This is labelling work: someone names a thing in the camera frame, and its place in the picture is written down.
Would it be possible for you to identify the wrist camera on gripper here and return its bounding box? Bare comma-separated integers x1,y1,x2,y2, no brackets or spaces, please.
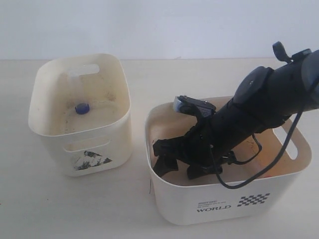
172,95,216,118

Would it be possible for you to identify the blue-capped clear tube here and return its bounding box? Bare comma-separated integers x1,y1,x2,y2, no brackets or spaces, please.
67,71,90,115

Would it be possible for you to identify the orange-capped clear tube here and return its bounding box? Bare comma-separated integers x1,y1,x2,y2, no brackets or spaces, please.
259,162,273,179

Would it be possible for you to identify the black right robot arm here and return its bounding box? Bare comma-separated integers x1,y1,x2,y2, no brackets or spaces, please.
153,43,319,179

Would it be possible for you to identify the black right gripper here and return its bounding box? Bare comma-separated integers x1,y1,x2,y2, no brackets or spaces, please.
153,120,236,180

